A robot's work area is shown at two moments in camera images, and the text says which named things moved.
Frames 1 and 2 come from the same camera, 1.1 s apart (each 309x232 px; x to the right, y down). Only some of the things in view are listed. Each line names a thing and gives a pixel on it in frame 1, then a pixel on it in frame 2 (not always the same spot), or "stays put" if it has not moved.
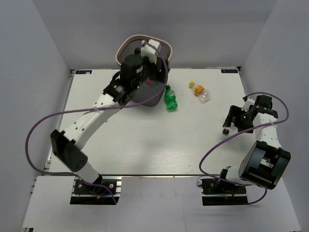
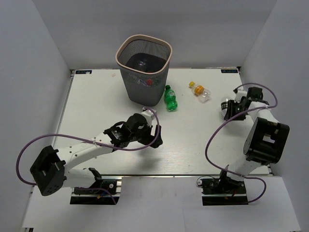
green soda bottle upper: [171, 98] stays put
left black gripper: [157, 75] → [149, 137]
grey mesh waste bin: [150, 93] stays put
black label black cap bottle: [229, 130] → [224, 107]
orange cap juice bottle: [203, 94] stays put
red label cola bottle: [149, 82] stays put
